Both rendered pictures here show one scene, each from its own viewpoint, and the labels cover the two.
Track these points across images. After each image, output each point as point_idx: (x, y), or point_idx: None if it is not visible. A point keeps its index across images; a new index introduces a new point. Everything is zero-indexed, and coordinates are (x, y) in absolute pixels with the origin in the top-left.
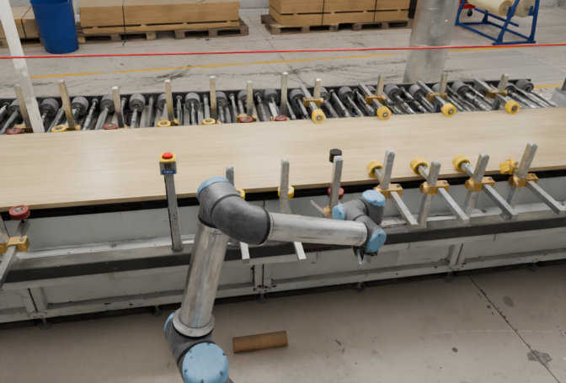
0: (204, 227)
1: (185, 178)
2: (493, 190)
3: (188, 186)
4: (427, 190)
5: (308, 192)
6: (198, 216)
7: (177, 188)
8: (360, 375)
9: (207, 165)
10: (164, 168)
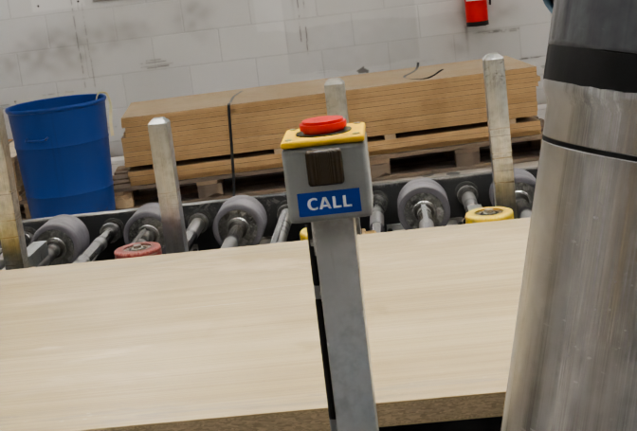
0: (616, 126)
1: (411, 354)
2: None
3: (425, 378)
4: None
5: None
6: (550, 68)
7: (375, 385)
8: None
9: (503, 314)
10: (309, 180)
